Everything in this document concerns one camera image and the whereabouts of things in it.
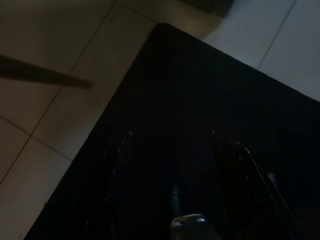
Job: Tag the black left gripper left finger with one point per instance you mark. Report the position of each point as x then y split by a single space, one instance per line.
105 195

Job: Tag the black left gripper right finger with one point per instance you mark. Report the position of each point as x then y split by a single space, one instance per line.
245 195

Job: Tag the silver black robot foot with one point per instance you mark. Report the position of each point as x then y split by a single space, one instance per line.
187 220

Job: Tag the black floor mat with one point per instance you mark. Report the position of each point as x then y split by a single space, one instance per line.
175 87

